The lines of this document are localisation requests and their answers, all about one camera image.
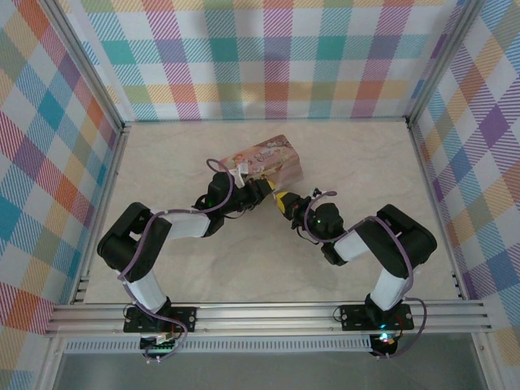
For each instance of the pink illustrated tin box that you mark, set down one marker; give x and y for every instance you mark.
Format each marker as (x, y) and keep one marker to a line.
(268, 156)

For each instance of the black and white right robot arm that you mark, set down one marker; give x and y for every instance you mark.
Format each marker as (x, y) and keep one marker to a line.
(406, 243)

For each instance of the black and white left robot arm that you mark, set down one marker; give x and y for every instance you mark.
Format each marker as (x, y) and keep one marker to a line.
(122, 243)

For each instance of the thin aluminium crossbar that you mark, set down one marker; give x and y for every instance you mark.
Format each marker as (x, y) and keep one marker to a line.
(264, 120)

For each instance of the right electronics board with LED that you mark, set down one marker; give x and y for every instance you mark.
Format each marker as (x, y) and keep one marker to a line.
(384, 345)

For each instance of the left electronics board with connector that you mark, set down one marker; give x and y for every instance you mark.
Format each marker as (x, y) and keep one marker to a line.
(158, 345)

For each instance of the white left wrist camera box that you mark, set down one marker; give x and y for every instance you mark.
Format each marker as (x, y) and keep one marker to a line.
(241, 168)

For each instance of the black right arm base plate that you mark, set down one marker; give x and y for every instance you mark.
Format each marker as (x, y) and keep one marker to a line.
(353, 317)

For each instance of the wide aluminium mounting rail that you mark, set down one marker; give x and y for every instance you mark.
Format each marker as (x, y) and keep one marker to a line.
(264, 319)

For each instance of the aluminium table side rail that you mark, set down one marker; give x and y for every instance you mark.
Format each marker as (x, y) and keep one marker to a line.
(426, 174)
(109, 174)

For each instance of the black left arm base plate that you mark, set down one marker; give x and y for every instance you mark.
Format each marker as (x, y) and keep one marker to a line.
(183, 319)

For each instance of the aluminium frame post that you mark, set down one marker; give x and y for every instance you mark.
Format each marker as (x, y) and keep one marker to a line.
(85, 61)
(443, 61)

